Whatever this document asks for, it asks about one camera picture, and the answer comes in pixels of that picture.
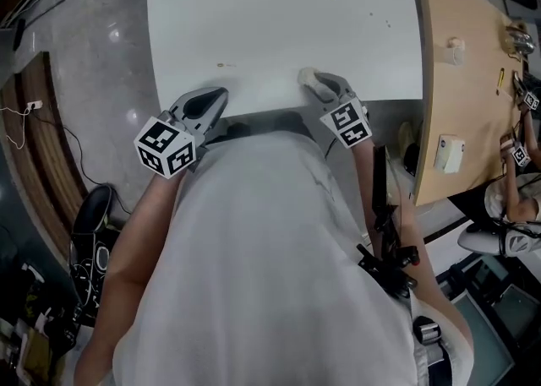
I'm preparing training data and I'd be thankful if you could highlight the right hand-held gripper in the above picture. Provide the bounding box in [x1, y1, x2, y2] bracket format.
[304, 73, 374, 152]

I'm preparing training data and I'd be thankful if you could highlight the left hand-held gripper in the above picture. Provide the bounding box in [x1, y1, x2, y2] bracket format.
[134, 86, 230, 181]

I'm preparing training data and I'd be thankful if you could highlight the white cloth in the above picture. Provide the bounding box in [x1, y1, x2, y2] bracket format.
[297, 66, 323, 92]

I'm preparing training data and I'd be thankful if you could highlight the person's right forearm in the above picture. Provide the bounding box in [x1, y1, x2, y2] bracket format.
[352, 139, 474, 377]

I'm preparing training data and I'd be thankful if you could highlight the person's left forearm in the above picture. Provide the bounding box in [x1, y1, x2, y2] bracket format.
[74, 166, 194, 386]

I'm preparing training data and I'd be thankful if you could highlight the white table top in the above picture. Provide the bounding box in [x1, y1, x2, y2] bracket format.
[145, 0, 424, 119]

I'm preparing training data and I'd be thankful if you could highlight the white box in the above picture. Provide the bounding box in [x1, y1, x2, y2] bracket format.
[434, 133, 466, 175]

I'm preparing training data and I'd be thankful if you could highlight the small black monitor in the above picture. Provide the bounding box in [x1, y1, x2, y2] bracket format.
[371, 145, 389, 212]

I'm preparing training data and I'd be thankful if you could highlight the beige wooden table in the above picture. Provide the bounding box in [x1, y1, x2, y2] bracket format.
[413, 0, 527, 207]

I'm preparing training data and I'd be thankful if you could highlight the black backpack rig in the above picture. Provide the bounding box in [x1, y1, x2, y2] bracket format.
[68, 184, 115, 318]

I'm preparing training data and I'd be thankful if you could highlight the brown wooden bench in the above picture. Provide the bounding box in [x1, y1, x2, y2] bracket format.
[0, 51, 90, 258]

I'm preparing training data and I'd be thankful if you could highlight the person's white shirt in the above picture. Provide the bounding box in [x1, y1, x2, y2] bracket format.
[112, 130, 457, 386]

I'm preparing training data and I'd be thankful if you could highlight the black chest-mounted device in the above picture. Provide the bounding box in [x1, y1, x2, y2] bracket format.
[357, 202, 419, 299]

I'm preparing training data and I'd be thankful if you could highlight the grey white chair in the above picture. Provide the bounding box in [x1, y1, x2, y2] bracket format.
[456, 226, 541, 257]

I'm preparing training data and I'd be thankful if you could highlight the grey harness buckle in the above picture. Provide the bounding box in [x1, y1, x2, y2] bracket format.
[412, 315, 445, 345]

